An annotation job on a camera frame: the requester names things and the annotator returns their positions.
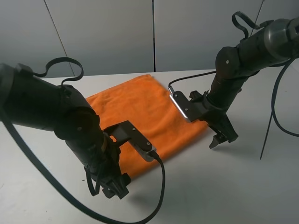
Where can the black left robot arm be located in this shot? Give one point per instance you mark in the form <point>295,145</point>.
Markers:
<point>32,102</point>

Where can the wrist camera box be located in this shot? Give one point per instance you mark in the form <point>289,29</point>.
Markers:
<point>187,109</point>
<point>126,132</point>

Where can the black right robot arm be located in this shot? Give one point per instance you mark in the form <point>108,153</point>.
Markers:
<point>275,45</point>

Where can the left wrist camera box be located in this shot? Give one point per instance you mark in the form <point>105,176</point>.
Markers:
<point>126,132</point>

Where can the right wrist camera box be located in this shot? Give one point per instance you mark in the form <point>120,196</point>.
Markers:
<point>187,109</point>

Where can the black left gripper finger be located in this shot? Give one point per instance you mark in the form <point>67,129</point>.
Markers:
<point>108,192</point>
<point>121,190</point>

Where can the orange microfiber towel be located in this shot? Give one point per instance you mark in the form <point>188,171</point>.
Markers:
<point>146,104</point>

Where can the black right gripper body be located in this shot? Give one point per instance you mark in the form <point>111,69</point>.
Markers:
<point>214,115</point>

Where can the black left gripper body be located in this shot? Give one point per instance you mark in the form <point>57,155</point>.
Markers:
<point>104,174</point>

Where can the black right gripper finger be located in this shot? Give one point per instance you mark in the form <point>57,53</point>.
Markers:
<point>217,139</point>
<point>231,136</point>

